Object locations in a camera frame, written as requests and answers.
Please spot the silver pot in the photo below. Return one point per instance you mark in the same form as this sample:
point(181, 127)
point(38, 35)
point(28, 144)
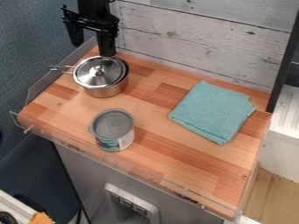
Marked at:
point(106, 87)

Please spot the turquoise cloth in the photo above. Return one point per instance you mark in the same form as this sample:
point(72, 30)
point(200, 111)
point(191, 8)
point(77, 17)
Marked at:
point(212, 112)

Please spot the silver can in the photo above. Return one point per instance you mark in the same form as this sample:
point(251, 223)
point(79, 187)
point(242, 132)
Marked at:
point(113, 130)

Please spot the silver lid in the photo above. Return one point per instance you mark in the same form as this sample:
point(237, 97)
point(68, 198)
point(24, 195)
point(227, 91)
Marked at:
point(99, 71)

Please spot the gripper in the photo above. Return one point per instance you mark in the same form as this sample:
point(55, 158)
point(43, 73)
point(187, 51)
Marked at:
point(93, 15)

